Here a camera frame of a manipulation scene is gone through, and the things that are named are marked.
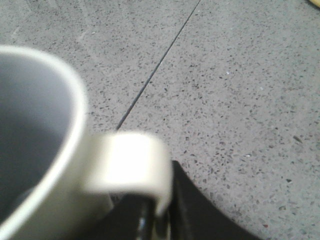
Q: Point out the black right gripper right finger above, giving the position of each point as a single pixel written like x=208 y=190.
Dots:
x=194 y=217

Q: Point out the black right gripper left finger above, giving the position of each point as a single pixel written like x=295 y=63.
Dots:
x=131 y=219

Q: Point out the white HOME ribbed cup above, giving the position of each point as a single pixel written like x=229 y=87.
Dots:
x=56 y=179

